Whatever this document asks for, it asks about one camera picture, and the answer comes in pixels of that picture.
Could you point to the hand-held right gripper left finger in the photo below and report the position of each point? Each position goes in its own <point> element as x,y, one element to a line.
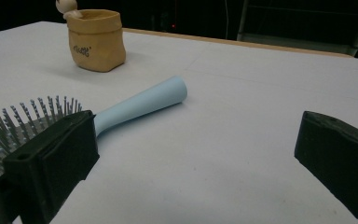
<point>59,155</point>

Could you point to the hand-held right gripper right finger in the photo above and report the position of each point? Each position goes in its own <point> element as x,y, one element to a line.
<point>341,155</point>

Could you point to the light blue hairbrush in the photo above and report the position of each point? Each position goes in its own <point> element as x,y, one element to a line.
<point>143,102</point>

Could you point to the tan fabric pouch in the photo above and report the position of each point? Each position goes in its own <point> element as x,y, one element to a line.
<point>96,46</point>

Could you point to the wooden table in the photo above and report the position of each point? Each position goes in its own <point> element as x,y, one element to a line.
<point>230,41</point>

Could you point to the light metal stand frame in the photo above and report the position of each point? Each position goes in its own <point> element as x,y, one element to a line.
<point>292,43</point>

